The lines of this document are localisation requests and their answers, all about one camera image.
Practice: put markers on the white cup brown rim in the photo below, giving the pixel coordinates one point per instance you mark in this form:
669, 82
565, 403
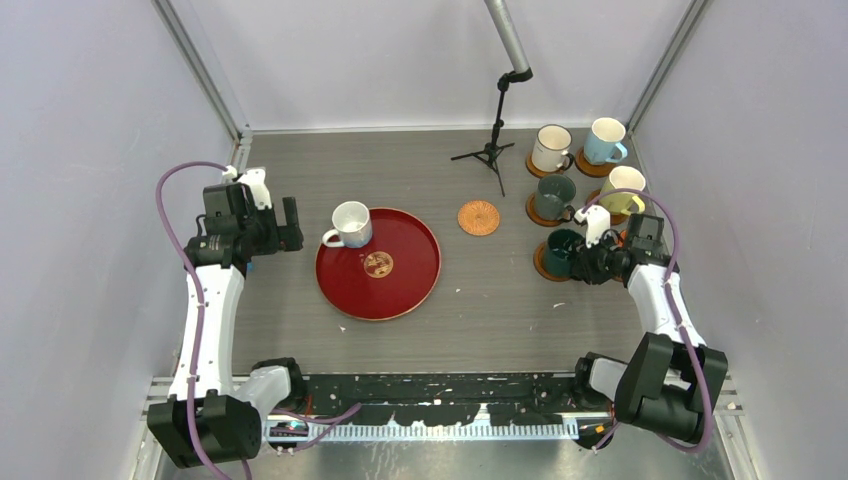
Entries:
551, 147

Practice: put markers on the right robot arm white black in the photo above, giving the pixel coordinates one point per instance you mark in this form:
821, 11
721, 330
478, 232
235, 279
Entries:
671, 383

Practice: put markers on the white cup back left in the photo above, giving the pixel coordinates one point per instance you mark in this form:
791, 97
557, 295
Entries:
352, 227

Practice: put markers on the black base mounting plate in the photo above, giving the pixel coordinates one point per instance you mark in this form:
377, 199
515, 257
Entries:
445, 399

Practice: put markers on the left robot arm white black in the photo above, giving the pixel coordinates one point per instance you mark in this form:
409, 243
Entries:
206, 419

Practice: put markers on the light blue mug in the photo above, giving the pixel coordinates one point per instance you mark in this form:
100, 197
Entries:
604, 143

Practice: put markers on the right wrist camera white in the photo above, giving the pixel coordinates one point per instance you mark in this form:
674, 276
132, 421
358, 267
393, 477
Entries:
596, 219

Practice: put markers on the yellow mug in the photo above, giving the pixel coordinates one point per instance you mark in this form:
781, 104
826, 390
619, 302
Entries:
621, 191

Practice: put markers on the red round tray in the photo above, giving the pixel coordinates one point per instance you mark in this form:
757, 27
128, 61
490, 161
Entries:
390, 276

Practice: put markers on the dark teal cup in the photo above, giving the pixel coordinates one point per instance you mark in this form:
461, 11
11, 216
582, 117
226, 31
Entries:
561, 251

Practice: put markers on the dark green cup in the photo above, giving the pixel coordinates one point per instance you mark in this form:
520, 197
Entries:
553, 196

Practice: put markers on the woven rattan coaster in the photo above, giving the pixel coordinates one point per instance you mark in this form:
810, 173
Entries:
478, 218

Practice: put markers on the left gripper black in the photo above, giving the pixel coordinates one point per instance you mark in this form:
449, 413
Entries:
287, 237

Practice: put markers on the wooden coaster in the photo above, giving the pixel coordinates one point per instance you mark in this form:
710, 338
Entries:
533, 170
538, 257
533, 216
615, 217
592, 170

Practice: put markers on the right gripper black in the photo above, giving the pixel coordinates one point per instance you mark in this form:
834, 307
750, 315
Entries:
585, 265

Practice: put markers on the microphone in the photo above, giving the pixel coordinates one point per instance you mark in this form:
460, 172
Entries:
521, 72

